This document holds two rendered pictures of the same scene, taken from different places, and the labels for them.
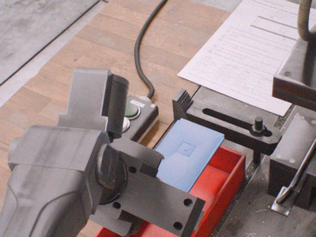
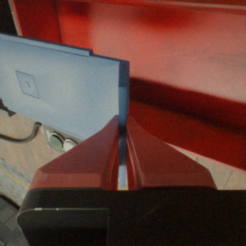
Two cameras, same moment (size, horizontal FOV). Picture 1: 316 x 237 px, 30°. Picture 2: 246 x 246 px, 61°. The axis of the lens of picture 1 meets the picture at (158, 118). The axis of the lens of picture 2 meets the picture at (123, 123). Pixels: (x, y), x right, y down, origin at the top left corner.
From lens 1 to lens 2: 0.64 m
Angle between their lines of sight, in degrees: 14
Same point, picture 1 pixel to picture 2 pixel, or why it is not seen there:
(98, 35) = (31, 166)
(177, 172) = (63, 85)
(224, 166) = (50, 20)
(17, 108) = not seen: hidden behind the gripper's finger
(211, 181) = (75, 29)
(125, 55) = (31, 147)
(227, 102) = not seen: hidden behind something
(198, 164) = (32, 53)
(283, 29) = not seen: outside the picture
